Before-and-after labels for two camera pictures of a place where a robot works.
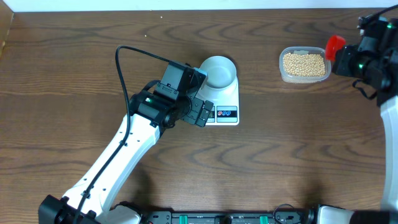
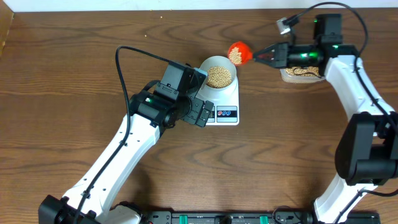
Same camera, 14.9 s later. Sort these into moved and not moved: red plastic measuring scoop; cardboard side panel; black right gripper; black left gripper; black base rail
Moved: black right gripper; red plastic measuring scoop
Not moved: cardboard side panel; black base rail; black left gripper
